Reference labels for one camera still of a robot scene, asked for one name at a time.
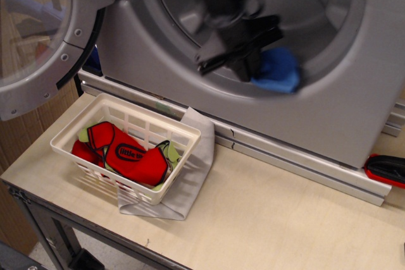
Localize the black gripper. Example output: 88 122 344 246
195 15 284 82

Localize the blue cloth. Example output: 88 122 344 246
251 47 301 94

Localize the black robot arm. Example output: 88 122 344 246
195 0 283 82

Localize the grey toy washing machine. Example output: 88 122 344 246
97 0 404 167

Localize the white plastic laundry basket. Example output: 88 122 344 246
51 94 201 205

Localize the round transparent machine door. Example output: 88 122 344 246
1 0 116 121

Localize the grey folded cloth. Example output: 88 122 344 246
117 107 215 221

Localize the red little tikes garment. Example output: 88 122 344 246
71 121 168 187

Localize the red and black tool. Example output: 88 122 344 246
364 154 404 188

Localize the aluminium extrusion rail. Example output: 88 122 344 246
78 70 392 206

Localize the metal table frame leg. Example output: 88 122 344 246
7 185 105 269

